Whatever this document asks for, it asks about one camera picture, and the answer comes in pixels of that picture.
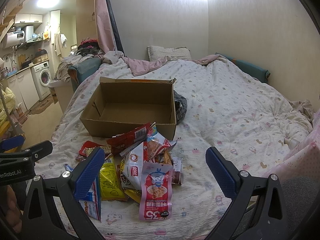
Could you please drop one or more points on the white kitchen cabinet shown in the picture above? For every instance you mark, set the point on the white kitchen cabinet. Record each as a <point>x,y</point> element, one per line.
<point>23,87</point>

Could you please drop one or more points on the white red chip bag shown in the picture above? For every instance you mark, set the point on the white red chip bag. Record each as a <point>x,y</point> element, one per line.
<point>131,167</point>

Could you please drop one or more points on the left hand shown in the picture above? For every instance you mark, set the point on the left hand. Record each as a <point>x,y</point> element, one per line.
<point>13,213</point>

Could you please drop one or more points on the white patterned duvet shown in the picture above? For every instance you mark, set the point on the white patterned duvet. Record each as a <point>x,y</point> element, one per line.
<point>245,119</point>

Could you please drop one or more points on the teal bed bolster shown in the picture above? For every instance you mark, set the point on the teal bed bolster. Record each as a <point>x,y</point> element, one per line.
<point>254,71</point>

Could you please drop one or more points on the teal chair with clothes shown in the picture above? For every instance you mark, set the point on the teal chair with clothes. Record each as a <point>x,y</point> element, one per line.
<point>81,71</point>

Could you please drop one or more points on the checkered wafer packet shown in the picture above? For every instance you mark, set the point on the checkered wafer packet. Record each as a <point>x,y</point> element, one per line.
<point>106,149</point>

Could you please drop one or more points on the red snack pouch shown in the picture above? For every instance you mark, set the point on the red snack pouch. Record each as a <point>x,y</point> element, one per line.
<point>88,144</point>

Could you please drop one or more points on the brown chocolate bar packet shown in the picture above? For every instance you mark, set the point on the brown chocolate bar packet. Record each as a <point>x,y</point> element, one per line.
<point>177,170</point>

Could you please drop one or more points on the dark striped garment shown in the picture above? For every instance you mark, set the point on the dark striped garment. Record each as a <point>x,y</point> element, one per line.
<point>180,107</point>

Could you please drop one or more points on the pink blanket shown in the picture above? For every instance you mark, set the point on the pink blanket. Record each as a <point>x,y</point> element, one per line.
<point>141,67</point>

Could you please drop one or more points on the white water heater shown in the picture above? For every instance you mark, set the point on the white water heater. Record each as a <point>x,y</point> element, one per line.
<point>13,38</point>

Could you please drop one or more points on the open brown cardboard box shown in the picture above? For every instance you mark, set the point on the open brown cardboard box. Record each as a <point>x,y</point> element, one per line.
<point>118,106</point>

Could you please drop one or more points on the pink rabbit snack packet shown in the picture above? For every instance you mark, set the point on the pink rabbit snack packet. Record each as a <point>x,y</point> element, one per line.
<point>156,184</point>

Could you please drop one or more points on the large red snack bag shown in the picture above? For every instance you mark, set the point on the large red snack bag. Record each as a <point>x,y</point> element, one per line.
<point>121,142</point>

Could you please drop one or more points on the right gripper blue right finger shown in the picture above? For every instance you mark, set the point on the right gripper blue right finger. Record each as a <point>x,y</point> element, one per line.
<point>224,172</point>

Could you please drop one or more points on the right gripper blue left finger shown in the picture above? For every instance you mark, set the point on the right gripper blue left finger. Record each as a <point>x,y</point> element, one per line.
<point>86,172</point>

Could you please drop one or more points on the white washing machine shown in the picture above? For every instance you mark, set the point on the white washing machine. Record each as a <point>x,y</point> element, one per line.
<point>41,77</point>

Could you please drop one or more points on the colourful duck snack bag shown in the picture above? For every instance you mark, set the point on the colourful duck snack bag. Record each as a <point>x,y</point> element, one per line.
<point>156,143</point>

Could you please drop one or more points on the yellow snack bag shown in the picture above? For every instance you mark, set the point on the yellow snack bag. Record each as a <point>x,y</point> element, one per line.
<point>110,187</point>

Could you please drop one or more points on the blue white snack bag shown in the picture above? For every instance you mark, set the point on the blue white snack bag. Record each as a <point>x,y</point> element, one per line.
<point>91,202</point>

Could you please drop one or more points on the grey pillow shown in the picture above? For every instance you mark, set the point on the grey pillow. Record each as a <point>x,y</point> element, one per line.
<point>156,52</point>

